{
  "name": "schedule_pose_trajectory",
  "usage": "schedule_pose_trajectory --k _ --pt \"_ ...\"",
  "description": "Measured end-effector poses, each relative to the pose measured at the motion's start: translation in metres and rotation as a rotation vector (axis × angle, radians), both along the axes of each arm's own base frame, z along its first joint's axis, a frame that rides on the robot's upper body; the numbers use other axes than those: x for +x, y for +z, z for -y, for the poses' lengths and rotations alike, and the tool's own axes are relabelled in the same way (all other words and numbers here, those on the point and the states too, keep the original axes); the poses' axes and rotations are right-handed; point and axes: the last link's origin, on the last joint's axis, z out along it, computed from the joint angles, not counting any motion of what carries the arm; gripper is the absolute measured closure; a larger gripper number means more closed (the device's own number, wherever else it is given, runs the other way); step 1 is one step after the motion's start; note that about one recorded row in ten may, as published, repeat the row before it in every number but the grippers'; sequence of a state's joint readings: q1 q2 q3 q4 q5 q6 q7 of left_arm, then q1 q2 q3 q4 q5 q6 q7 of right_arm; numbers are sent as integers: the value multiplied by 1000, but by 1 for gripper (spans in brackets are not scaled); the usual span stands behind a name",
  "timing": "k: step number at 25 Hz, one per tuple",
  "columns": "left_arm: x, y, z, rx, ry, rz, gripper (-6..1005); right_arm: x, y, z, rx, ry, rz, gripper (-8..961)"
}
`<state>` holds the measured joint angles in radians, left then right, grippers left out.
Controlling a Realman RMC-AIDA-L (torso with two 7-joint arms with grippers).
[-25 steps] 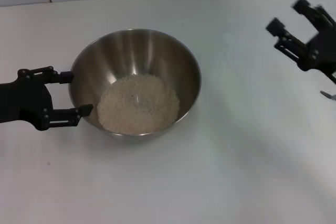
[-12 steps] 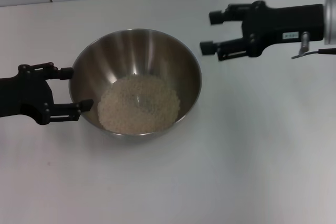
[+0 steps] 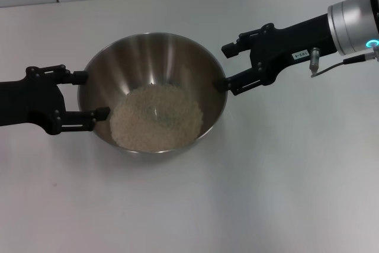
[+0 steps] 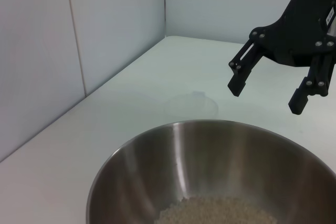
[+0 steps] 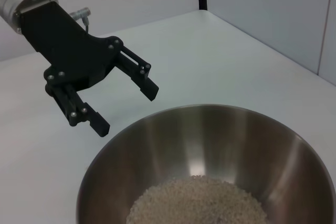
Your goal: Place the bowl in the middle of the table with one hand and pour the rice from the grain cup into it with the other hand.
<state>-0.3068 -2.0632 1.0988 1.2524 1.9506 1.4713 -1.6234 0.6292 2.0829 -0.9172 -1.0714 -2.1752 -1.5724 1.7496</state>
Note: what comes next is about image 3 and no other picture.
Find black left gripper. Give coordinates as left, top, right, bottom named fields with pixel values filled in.
left=0, top=65, right=111, bottom=136

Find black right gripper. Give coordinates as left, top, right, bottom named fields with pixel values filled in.
left=213, top=14, right=339, bottom=97

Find stainless steel mixing bowl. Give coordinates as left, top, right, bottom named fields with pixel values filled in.
left=76, top=31, right=229, bottom=159

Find white rice grains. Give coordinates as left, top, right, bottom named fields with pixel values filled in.
left=109, top=84, right=204, bottom=152

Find right arm cable with plug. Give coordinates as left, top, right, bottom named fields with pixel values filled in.
left=309, top=47, right=379, bottom=79

